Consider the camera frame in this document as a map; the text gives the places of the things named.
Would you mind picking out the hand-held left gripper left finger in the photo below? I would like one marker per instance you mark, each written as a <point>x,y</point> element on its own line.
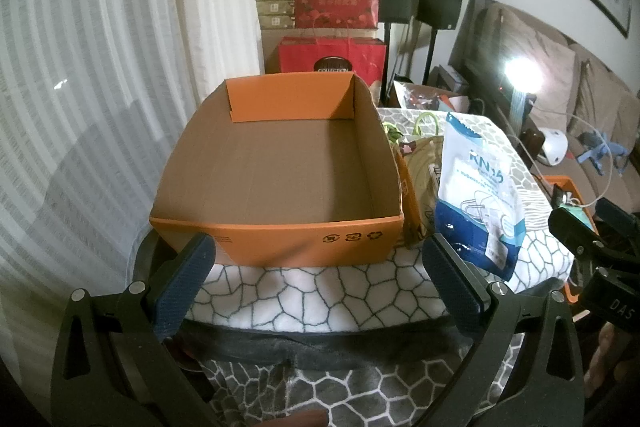
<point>186,274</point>

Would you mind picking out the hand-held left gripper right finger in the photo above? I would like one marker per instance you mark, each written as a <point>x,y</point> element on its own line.
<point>446,268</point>

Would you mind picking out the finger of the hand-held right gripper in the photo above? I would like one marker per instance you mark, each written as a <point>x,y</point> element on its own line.
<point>617,217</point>
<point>575,229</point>

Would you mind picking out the blue white face mask pack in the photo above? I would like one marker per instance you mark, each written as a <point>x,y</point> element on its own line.
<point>480,187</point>

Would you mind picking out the gold tissue pack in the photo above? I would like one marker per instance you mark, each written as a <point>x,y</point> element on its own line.
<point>426,172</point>

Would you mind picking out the orange cardboard box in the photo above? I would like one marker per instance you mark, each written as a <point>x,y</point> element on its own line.
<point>280,157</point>

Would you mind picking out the person's right hand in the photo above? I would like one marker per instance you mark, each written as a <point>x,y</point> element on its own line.
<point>602,352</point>

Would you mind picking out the teal face mask pack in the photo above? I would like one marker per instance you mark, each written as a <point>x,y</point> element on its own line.
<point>582,213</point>

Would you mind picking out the orange plastic crate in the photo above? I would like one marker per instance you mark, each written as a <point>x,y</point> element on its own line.
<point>560,182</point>

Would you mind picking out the blue toy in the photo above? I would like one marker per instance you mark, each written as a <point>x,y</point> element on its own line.
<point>600,152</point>

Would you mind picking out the white dome device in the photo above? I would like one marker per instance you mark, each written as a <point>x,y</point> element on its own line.
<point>554,148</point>

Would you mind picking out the brown sofa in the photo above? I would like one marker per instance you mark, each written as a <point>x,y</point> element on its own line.
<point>610,117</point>

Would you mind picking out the grey white patterned blanket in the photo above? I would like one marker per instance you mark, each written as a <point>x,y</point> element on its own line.
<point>325,292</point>

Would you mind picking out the beige sofa cushion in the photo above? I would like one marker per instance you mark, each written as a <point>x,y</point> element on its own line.
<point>545,42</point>
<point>600,92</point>

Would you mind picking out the bright small lamp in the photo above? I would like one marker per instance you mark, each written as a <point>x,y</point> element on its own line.
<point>520,77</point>

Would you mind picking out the white striped curtain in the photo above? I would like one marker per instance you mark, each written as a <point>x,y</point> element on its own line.
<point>100,57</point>

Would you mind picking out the large brown carton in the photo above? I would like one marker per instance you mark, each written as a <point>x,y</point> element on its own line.
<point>271,44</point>

